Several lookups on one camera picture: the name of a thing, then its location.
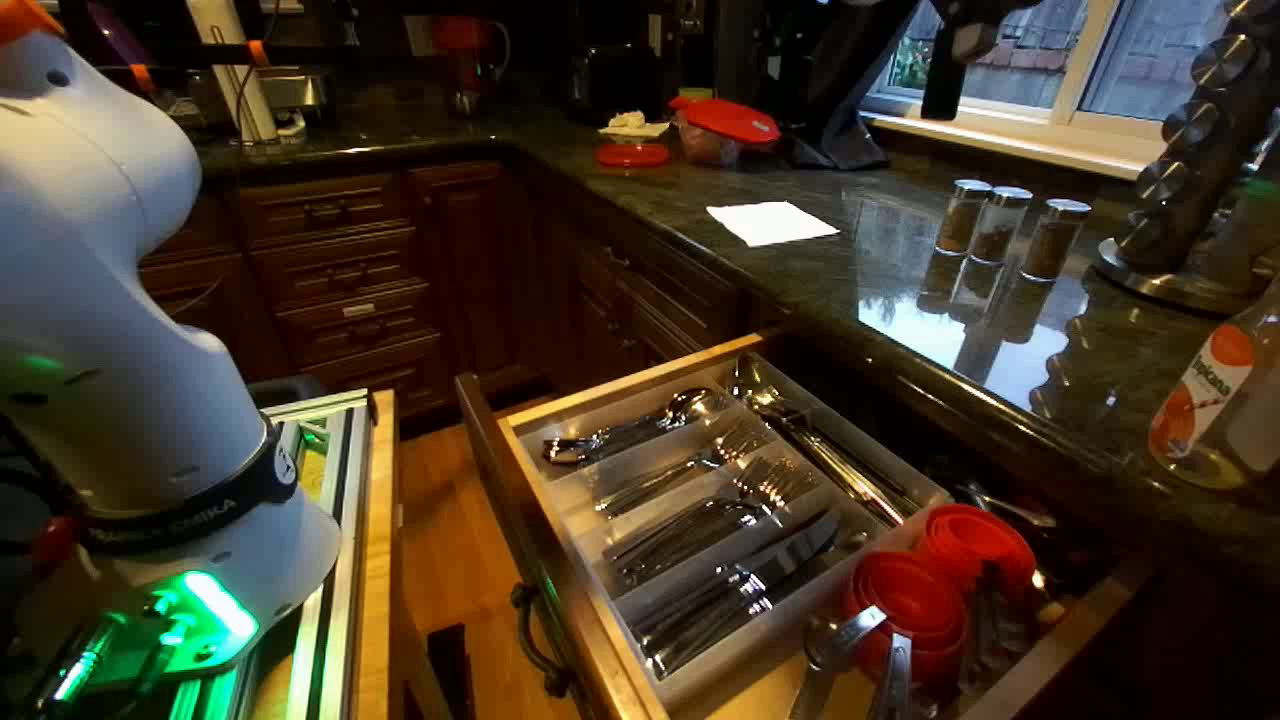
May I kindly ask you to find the silver fork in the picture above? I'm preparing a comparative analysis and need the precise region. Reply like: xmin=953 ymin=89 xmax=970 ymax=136
xmin=609 ymin=495 xmax=814 ymax=590
xmin=617 ymin=513 xmax=823 ymax=603
xmin=601 ymin=482 xmax=801 ymax=574

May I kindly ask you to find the wooden kitchen drawer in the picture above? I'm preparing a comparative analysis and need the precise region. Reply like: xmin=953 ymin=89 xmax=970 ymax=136
xmin=453 ymin=328 xmax=1159 ymax=720

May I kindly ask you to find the dark wooden counter cabinet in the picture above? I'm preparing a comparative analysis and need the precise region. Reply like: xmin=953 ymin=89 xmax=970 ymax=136
xmin=529 ymin=155 xmax=754 ymax=391

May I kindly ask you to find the dark wooden drawer cabinet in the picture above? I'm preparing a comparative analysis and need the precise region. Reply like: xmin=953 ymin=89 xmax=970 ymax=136
xmin=137 ymin=155 xmax=538 ymax=419

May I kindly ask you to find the metal can opener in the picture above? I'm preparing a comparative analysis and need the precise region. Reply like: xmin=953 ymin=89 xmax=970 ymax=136
xmin=538 ymin=385 xmax=720 ymax=473

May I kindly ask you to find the silver spoon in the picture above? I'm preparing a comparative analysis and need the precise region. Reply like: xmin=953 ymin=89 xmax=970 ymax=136
xmin=733 ymin=376 xmax=924 ymax=530
xmin=592 ymin=443 xmax=794 ymax=523
xmin=596 ymin=431 xmax=794 ymax=513

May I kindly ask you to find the white paper napkin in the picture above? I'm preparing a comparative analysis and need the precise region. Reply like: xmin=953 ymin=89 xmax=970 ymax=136
xmin=705 ymin=197 xmax=844 ymax=253

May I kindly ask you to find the flat red lid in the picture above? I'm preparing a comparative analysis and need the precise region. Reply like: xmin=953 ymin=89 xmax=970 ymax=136
xmin=592 ymin=136 xmax=677 ymax=177

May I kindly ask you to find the glass bowl with red lid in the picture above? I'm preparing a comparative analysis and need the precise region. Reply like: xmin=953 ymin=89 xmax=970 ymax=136
xmin=670 ymin=89 xmax=788 ymax=172

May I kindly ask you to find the grey plastic cutlery tray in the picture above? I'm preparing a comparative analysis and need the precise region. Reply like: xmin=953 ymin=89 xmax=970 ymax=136
xmin=526 ymin=347 xmax=961 ymax=710

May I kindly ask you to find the black coffee maker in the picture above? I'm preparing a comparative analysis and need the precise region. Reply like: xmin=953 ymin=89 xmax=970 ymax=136
xmin=564 ymin=0 xmax=682 ymax=127

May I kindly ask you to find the wooden robot cart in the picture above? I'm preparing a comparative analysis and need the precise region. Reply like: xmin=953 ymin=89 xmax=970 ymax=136
xmin=246 ymin=385 xmax=403 ymax=720

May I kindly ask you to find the glass spice jar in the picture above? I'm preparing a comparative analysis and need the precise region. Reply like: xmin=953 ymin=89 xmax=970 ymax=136
xmin=1017 ymin=197 xmax=1095 ymax=288
xmin=933 ymin=177 xmax=1000 ymax=264
xmin=970 ymin=179 xmax=1039 ymax=266

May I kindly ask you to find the red kettle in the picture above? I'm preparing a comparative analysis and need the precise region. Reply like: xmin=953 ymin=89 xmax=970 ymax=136
xmin=424 ymin=6 xmax=520 ymax=120

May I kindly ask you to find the metal measuring spoon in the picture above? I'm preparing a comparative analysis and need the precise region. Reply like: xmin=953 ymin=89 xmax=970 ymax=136
xmin=966 ymin=476 xmax=1064 ymax=536

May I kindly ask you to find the white framed window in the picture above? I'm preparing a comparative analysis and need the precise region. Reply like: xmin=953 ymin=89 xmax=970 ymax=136
xmin=856 ymin=0 xmax=1239 ymax=185

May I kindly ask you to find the silver toaster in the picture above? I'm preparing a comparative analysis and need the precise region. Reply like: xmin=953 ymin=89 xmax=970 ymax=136
xmin=252 ymin=64 xmax=337 ymax=143

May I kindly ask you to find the white cutting board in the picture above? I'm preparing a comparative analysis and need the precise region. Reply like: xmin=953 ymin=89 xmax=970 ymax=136
xmin=179 ymin=0 xmax=286 ymax=148

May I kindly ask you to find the clear bottle with orange label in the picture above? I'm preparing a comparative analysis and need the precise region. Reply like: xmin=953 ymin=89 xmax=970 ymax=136
xmin=1146 ymin=285 xmax=1280 ymax=491

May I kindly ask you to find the metal spice rack carousel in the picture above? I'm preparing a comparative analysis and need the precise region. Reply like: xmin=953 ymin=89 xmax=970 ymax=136
xmin=1092 ymin=0 xmax=1280 ymax=318

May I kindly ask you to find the black handled table knife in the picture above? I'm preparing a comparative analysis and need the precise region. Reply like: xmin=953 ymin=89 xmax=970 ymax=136
xmin=636 ymin=513 xmax=850 ymax=645
xmin=636 ymin=523 xmax=856 ymax=656
xmin=644 ymin=530 xmax=872 ymax=671

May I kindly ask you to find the black camera stand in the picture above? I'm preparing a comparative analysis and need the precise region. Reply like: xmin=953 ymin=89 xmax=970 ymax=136
xmin=782 ymin=0 xmax=1050 ymax=177

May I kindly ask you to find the red measuring cup metal handle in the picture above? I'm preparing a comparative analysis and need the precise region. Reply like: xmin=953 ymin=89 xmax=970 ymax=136
xmin=797 ymin=546 xmax=977 ymax=720
xmin=912 ymin=499 xmax=1046 ymax=606

